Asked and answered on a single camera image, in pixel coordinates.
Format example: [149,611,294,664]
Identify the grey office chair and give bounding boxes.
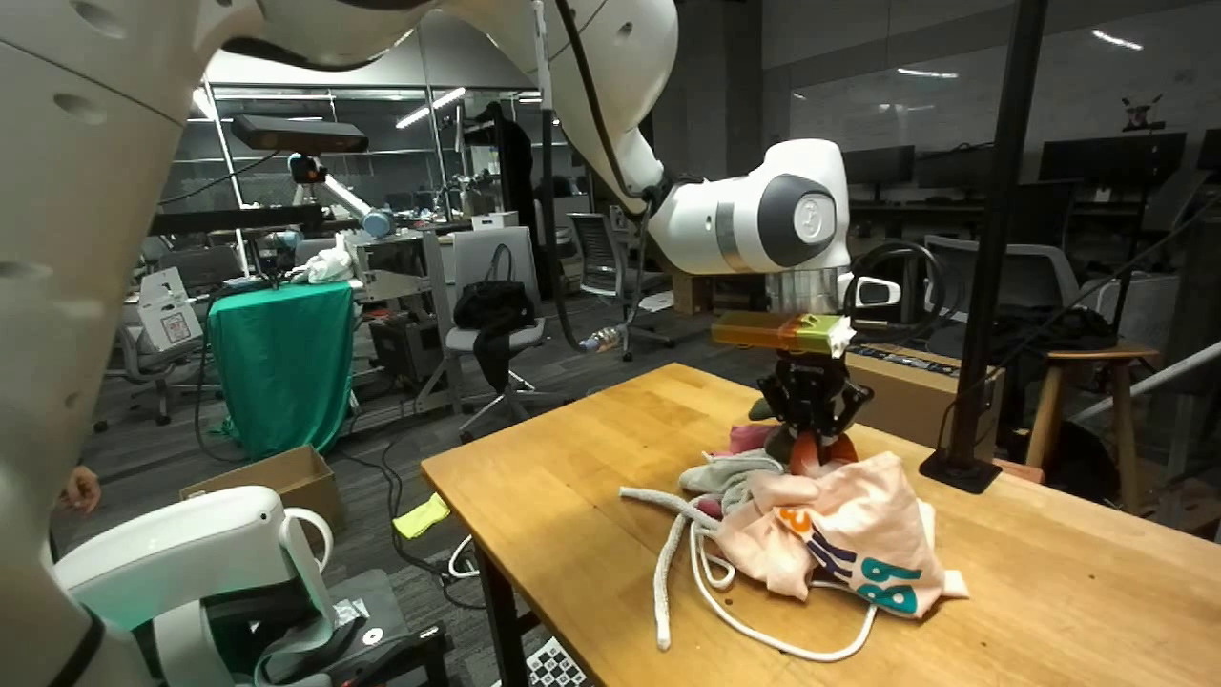
[988,235,1089,328]

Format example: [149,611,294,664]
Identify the pale printed fabric bag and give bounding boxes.
[710,447,974,626]

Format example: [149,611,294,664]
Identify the black camera bar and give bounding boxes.
[234,110,374,155]

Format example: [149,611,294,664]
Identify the person's bare hand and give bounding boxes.
[59,461,106,517]

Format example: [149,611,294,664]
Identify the green cloth cover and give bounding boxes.
[204,274,363,461]

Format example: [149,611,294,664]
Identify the white floor cable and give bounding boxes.
[441,529,492,585]

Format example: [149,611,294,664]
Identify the wide dark monitor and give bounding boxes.
[1038,127,1193,195]

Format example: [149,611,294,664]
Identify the white towel cloth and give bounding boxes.
[677,447,787,499]

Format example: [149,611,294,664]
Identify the black office chair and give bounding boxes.
[441,274,552,444]

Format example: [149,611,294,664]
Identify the wooden stool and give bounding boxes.
[1019,342,1163,517]

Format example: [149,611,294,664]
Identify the black vertical stand pole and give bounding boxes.
[918,0,1053,499]

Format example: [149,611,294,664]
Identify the large brown cardboard box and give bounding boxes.
[843,336,1010,452]

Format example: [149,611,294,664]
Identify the small open cardboard box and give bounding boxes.
[181,444,346,540]

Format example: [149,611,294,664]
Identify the thin white cord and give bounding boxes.
[683,518,887,667]

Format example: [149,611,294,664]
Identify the small dark monitor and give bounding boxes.
[846,141,918,195]

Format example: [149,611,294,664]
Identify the yellow paper note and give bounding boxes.
[389,487,459,543]

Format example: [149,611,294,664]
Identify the checkerboard calibration sheet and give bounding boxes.
[520,635,580,687]

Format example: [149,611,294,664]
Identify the white paper sign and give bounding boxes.
[134,262,207,356]

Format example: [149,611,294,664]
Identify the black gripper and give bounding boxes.
[757,346,876,470]

